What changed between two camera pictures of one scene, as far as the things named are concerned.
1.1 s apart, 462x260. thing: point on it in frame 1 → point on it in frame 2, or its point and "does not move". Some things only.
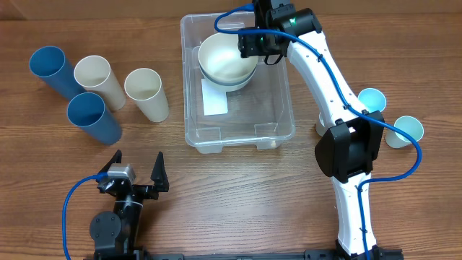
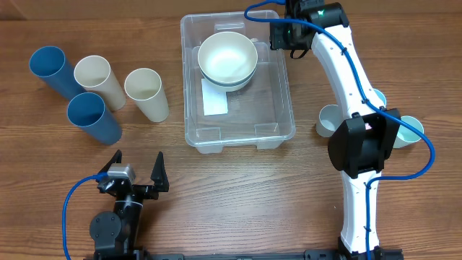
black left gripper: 158,175 does not move
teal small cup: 408,124 does not move
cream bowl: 220,58 does not move
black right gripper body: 262,43 → 287,35
